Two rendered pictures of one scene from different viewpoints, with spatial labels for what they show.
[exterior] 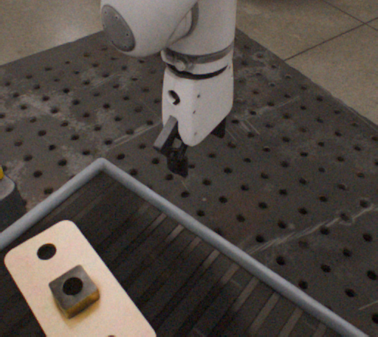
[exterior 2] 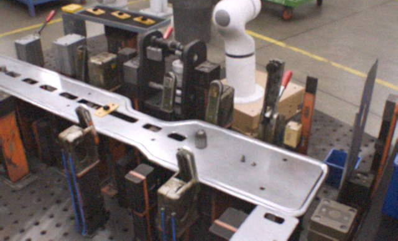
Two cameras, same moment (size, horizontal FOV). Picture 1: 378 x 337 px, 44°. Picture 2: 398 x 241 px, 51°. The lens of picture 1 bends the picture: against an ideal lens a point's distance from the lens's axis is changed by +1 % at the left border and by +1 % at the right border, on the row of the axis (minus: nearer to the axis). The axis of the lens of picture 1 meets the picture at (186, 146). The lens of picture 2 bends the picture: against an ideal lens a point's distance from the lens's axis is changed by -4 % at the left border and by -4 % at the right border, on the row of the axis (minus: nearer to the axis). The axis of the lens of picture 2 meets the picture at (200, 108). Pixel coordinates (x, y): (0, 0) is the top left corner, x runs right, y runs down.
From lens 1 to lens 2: 1.58 m
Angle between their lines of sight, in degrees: 17
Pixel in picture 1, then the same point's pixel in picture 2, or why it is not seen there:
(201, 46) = (119, 4)
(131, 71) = (104, 46)
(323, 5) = (217, 48)
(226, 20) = not seen: outside the picture
